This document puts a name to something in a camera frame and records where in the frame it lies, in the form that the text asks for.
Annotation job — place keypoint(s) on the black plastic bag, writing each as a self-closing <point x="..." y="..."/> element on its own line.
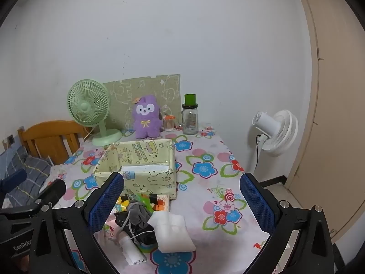
<point x="144" y="235"/>

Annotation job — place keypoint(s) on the glass jar with green lid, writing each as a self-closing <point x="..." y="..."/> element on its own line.
<point x="190" y="120"/>

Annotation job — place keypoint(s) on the beige door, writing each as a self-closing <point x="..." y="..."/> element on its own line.
<point x="336" y="120"/>

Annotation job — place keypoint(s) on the white padded pack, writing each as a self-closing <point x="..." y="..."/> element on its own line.
<point x="174" y="234"/>

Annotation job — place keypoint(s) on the white standing fan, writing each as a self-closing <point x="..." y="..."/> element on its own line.
<point x="281" y="132"/>

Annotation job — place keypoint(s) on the patterned cardboard sheet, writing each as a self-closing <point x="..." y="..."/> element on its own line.
<point x="125" y="91"/>

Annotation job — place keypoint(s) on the cotton swab jar orange lid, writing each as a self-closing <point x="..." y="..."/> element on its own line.
<point x="169" y="124"/>

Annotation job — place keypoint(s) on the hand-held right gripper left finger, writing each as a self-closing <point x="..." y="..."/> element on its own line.
<point x="106" y="202"/>

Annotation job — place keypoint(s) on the green desk fan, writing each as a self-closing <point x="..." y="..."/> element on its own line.
<point x="85" y="107"/>

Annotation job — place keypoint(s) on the small glass cup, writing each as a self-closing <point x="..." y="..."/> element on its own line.
<point x="179" y="127"/>

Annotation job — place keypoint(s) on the grey plaid blanket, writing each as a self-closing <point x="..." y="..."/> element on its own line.
<point x="34" y="168"/>

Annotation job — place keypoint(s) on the yellow patterned storage box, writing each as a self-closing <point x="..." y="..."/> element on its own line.
<point x="154" y="177"/>

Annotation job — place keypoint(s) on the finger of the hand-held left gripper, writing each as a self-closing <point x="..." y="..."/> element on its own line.
<point x="14" y="178"/>
<point x="54" y="189"/>

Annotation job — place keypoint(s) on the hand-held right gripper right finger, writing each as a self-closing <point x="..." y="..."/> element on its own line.
<point x="258" y="205"/>

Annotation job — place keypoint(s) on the purple plush toy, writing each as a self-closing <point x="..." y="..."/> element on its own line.
<point x="147" y="125"/>

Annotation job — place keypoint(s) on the pale cloth roll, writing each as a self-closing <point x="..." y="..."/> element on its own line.
<point x="131" y="252"/>

